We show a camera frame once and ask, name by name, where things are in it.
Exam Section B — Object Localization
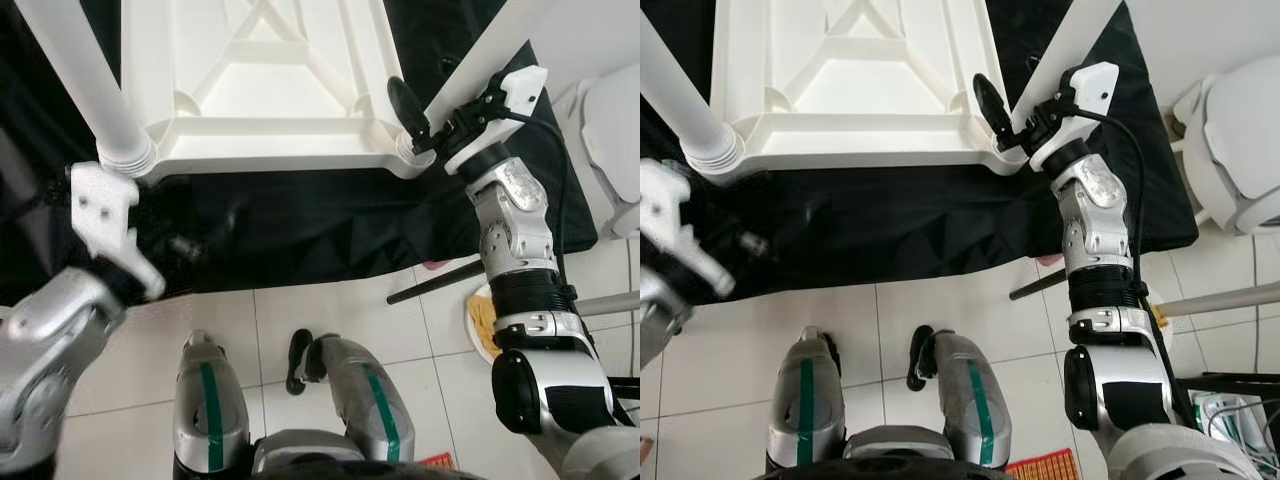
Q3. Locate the black robot torso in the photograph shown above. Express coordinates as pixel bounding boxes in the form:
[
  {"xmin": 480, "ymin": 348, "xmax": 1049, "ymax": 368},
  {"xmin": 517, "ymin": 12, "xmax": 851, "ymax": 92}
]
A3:
[
  {"xmin": 175, "ymin": 430, "xmax": 481, "ymax": 480},
  {"xmin": 765, "ymin": 430, "xmax": 1021, "ymax": 480}
]

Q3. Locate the white plastic children table top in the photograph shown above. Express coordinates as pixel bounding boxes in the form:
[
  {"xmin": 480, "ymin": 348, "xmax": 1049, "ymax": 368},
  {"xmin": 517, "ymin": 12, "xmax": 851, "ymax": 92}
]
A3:
[
  {"xmin": 705, "ymin": 0, "xmax": 1031, "ymax": 179},
  {"xmin": 118, "ymin": 0, "xmax": 441, "ymax": 186}
]

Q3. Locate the black robot right foot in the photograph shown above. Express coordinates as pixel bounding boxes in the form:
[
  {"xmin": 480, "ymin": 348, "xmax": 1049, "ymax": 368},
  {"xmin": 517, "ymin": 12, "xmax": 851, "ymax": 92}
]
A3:
[
  {"xmin": 907, "ymin": 327, "xmax": 941, "ymax": 391},
  {"xmin": 285, "ymin": 330, "xmax": 321, "ymax": 396}
]

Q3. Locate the silver robot right leg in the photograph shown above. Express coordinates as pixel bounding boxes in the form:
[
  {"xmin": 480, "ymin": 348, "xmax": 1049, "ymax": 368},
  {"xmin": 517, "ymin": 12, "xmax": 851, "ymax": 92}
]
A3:
[
  {"xmin": 930, "ymin": 332, "xmax": 1013, "ymax": 469},
  {"xmin": 320, "ymin": 337, "xmax": 416, "ymax": 463}
]

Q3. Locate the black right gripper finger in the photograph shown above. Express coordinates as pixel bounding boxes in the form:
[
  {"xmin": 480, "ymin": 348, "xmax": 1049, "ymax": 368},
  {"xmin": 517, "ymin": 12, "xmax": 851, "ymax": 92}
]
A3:
[
  {"xmin": 972, "ymin": 73, "xmax": 1014, "ymax": 147},
  {"xmin": 387, "ymin": 78, "xmax": 433, "ymax": 153}
]

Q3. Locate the black metal table leg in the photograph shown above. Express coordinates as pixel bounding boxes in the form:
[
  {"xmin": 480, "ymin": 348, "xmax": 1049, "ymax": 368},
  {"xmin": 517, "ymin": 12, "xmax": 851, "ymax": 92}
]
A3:
[
  {"xmin": 1010, "ymin": 265, "xmax": 1069, "ymax": 301},
  {"xmin": 388, "ymin": 258, "xmax": 486, "ymax": 306}
]

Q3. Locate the black table cloth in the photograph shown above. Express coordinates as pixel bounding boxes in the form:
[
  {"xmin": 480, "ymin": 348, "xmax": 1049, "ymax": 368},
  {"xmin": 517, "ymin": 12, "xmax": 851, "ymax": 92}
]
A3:
[
  {"xmin": 640, "ymin": 0, "xmax": 1201, "ymax": 288},
  {"xmin": 0, "ymin": 0, "xmax": 601, "ymax": 306}
]

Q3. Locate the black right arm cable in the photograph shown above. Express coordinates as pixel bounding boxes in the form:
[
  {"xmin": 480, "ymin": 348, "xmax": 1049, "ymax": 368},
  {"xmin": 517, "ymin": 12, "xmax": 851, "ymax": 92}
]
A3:
[
  {"xmin": 1075, "ymin": 105, "xmax": 1201, "ymax": 431},
  {"xmin": 500, "ymin": 110, "xmax": 573, "ymax": 263}
]

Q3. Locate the grey bar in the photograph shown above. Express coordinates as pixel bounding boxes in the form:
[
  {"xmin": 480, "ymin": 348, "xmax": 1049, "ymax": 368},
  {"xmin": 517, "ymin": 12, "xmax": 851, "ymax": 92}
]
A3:
[
  {"xmin": 575, "ymin": 292, "xmax": 641, "ymax": 316},
  {"xmin": 1160, "ymin": 280, "xmax": 1280, "ymax": 319}
]

